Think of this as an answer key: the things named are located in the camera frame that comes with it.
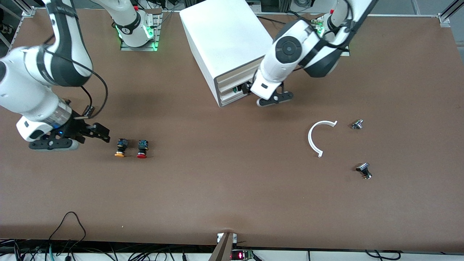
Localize red push button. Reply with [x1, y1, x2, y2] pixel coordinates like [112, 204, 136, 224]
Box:
[136, 140, 149, 159]

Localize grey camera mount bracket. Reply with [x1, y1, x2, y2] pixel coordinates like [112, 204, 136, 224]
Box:
[208, 232, 238, 261]

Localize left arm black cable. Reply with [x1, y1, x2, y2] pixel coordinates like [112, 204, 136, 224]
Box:
[323, 0, 367, 41]

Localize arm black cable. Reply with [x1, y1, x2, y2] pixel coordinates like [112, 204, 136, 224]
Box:
[323, 0, 367, 41]
[43, 47, 109, 119]

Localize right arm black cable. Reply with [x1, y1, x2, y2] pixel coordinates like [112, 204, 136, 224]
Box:
[43, 47, 109, 119]

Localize device with red display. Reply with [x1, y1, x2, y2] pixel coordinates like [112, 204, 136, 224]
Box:
[231, 249, 256, 261]

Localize orange push button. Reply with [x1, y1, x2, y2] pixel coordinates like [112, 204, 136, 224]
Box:
[114, 138, 129, 158]

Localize white curved plastic arc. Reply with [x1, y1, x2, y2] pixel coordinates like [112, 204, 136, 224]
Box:
[308, 120, 338, 158]

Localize white drawer cabinet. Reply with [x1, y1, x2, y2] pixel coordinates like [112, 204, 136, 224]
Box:
[179, 0, 275, 108]

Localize black capped switch component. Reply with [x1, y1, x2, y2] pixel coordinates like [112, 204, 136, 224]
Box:
[356, 163, 373, 180]

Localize black cable behind cabinet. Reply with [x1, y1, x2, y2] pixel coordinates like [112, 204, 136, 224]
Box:
[257, 16, 287, 26]

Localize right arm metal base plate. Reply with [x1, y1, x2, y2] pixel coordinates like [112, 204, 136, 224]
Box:
[120, 9, 162, 51]

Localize looped black cable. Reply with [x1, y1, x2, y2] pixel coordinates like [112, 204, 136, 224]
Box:
[48, 211, 87, 251]

